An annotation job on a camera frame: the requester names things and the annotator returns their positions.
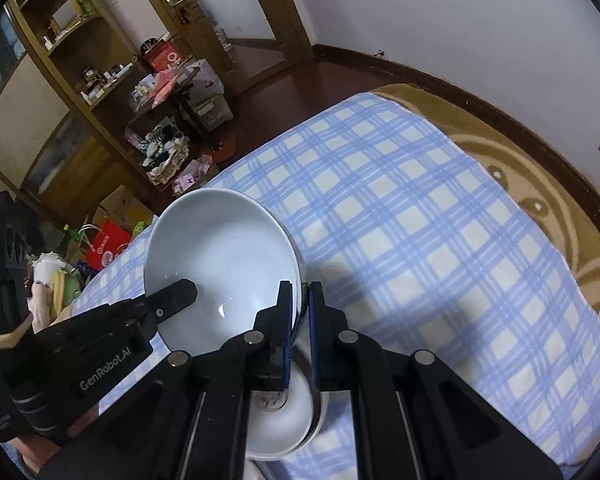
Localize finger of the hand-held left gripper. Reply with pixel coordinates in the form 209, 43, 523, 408
142, 279, 199, 333

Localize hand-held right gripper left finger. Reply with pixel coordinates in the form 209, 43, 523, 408
37, 280, 296, 480

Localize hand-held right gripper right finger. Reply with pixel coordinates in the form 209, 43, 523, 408
308, 281, 565, 480

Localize large white bowl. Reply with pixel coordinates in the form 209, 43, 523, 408
247, 345, 329, 462

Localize red patterned bowl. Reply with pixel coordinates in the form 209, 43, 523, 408
143, 188, 310, 356

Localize person's left hand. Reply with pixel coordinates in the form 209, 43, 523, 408
10, 405, 102, 468

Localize pink plush toy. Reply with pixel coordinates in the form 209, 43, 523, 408
27, 280, 56, 331

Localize yellow green plush toy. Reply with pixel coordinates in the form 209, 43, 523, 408
52, 270, 83, 306

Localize red paper bag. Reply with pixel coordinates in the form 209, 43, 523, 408
82, 220, 133, 271

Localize white plush toy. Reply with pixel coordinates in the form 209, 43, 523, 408
30, 252, 71, 281

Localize open cardboard box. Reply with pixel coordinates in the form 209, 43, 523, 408
92, 185, 156, 233

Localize pink patterned packet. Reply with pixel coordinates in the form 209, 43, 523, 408
172, 157, 216, 196

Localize wicker basket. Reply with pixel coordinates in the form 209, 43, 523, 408
145, 147, 191, 186

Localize blue checked blanket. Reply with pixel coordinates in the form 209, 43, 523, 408
72, 91, 600, 480

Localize small dark side table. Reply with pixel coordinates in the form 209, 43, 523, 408
127, 67, 221, 136

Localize clear plastic storage box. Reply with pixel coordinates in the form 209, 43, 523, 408
185, 57, 233, 128

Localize pink papers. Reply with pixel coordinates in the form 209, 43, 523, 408
150, 67, 191, 103

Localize row of small cosmetic bottles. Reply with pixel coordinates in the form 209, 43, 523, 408
80, 62, 141, 103

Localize red box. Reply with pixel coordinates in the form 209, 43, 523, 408
147, 42, 186, 73

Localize wooden corner shelf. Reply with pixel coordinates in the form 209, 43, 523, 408
5, 0, 191, 181

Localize small shelf organizer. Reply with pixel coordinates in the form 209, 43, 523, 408
47, 0, 93, 31

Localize wooden door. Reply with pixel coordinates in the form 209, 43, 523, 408
130, 0, 313, 96

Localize brass door handle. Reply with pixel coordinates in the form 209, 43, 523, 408
165, 0, 191, 23

